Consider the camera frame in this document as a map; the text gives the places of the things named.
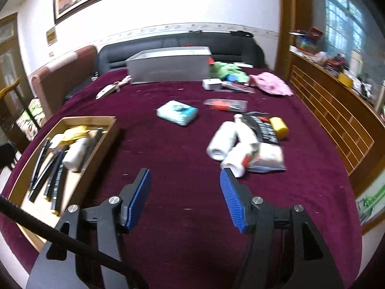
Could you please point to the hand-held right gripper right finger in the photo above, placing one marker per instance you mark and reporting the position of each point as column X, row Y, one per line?
column 233, row 201

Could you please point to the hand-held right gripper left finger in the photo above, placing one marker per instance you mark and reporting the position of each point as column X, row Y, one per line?
column 140, row 198

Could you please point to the white bottle with red label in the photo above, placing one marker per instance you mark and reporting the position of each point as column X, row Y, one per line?
column 237, row 159

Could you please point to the cardboard box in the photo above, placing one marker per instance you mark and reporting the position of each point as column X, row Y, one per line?
column 96, row 159

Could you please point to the wide white bottle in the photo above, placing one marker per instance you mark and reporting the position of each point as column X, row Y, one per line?
column 222, row 141

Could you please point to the plain white bottle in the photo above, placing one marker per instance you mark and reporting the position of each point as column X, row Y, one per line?
column 75, row 156

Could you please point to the black clear cotton pad bag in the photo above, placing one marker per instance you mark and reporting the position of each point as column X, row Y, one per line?
column 267, row 132

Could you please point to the black marker with yellow cap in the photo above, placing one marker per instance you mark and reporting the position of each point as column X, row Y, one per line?
column 59, row 186

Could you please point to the yellow jar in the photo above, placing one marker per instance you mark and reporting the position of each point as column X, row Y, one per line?
column 279, row 127

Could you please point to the yellow snack packet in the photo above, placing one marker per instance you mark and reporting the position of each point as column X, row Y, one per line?
column 75, row 132

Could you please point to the teal tissue pack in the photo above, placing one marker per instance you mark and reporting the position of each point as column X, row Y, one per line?
column 177, row 113

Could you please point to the small white box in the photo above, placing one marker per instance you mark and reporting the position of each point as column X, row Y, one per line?
column 57, row 141

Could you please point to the maroon tablecloth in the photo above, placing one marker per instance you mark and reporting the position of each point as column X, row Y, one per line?
column 180, row 144

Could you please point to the clear pack with red item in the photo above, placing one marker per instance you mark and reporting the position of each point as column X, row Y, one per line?
column 225, row 104

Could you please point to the white red tube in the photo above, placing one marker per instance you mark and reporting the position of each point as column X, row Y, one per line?
column 237, row 87

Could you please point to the white charger plug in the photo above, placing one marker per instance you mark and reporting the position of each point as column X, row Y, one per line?
column 210, row 83

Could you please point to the small blue item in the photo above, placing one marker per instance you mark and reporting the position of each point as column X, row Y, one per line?
column 232, row 77

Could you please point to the pink cloth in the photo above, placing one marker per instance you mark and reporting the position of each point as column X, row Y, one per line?
column 270, row 82

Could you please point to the wooden brick-pattern counter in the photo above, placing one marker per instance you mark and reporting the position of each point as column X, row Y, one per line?
column 331, row 120

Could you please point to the long grey box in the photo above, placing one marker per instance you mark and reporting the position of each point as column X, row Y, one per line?
column 168, row 69

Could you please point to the green cloth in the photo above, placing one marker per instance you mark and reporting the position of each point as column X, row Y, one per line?
column 225, row 69

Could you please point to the floral chair cushion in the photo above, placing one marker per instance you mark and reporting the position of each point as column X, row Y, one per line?
column 30, row 117

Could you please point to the red paper item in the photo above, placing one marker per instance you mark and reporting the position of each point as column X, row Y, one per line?
column 210, row 61

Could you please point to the brown upholstered chair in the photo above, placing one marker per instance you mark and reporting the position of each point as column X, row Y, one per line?
column 60, row 78

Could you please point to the black sofa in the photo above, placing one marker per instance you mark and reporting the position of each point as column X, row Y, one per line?
column 180, row 40

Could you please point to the yellow box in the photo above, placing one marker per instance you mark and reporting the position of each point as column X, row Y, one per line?
column 346, row 80

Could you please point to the wooden chair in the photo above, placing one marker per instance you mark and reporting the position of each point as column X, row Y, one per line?
column 12, row 88

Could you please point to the black cloth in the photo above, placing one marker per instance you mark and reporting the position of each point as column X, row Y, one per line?
column 242, row 33

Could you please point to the clear plastic box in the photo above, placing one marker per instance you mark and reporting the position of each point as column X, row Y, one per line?
column 306, row 43

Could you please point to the red black jug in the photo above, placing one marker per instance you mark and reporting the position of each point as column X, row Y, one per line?
column 338, row 60

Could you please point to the red blue carton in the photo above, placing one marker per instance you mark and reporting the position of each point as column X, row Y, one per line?
column 316, row 32

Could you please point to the wooden glass door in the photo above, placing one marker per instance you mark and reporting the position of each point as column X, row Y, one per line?
column 9, row 36

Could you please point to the barred window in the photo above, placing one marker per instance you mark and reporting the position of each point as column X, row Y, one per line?
column 343, row 15

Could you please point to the green bamboo wall sticker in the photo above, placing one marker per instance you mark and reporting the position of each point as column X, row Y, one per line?
column 371, row 201

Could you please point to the small yellow wall plaque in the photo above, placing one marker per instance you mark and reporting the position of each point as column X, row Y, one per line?
column 51, row 36

